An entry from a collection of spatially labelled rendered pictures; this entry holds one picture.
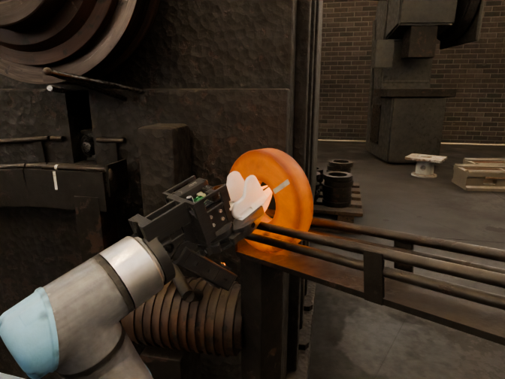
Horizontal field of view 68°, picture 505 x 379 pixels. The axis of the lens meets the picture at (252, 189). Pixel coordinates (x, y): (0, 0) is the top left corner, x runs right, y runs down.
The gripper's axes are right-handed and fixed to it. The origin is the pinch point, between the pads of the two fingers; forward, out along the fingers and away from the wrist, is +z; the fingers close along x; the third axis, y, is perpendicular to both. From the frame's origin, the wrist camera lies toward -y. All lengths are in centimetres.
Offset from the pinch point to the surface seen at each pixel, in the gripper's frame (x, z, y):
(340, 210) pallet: 86, 128, -102
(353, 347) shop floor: 19, 39, -88
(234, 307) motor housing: 4.2, -8.9, -17.9
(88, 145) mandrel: 53, -6, 4
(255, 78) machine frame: 23.1, 24.1, 10.8
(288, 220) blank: -5.8, -1.8, -1.7
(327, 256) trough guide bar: -13.9, -4.4, -3.0
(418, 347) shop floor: 4, 55, -93
